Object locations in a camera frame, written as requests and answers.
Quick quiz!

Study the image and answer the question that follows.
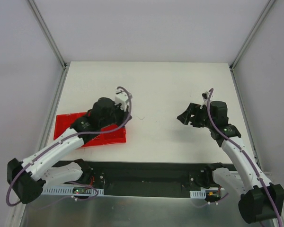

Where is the red plastic tray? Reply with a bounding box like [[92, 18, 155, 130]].
[[53, 112, 126, 148]]

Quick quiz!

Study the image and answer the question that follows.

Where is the left aluminium frame post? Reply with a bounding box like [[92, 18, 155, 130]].
[[27, 0, 67, 69]]

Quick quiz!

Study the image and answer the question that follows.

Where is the white cable duct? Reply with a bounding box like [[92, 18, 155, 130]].
[[189, 188, 222, 199], [42, 186, 104, 197]]

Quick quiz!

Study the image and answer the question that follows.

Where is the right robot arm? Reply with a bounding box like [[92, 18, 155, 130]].
[[177, 101, 284, 226]]

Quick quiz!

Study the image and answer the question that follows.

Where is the right white cable duct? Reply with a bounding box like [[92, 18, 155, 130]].
[[189, 188, 222, 199]]

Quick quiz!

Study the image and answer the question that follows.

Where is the aluminium frame post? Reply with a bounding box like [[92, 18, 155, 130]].
[[27, 0, 67, 69], [229, 0, 277, 72]]

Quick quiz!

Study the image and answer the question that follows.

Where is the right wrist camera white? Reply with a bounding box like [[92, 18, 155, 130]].
[[202, 91, 213, 105]]

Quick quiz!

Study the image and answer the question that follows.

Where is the left white cable duct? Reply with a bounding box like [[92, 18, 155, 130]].
[[42, 186, 104, 197]]

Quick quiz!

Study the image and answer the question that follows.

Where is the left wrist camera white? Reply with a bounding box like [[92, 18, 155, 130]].
[[114, 88, 132, 111]]

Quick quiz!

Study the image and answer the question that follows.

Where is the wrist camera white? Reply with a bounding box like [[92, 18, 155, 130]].
[[114, 88, 132, 111], [202, 91, 213, 105]]

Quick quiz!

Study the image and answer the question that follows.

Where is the right aluminium frame post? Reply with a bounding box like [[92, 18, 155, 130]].
[[229, 0, 277, 72]]

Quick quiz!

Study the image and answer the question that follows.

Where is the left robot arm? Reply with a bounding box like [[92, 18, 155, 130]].
[[6, 96, 132, 207]]

